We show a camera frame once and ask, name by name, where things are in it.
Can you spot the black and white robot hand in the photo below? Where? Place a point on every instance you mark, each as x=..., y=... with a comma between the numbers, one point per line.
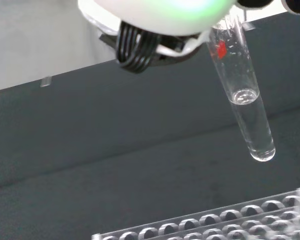
x=155, y=15

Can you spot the clear plastic test tube rack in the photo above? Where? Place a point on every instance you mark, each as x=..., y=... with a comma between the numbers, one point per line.
x=215, y=222

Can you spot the clear tape strip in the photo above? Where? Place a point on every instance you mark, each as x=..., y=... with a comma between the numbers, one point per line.
x=45, y=81
x=248, y=25

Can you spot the black bench cloth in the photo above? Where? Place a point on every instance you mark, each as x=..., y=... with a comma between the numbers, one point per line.
x=90, y=150

